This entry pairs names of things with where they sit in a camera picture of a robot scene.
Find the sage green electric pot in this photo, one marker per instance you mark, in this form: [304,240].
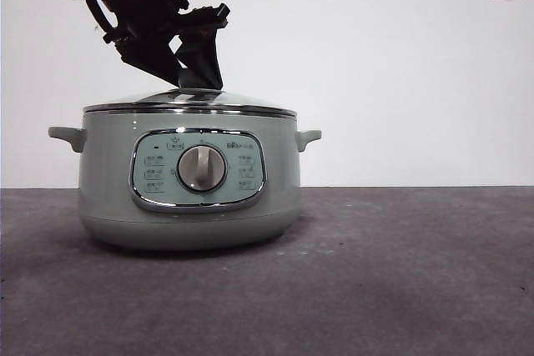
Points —
[108,189]

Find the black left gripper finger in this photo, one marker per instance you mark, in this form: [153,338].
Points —
[202,60]
[154,60]

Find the glass lid with green knob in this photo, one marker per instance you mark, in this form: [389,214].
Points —
[233,103]

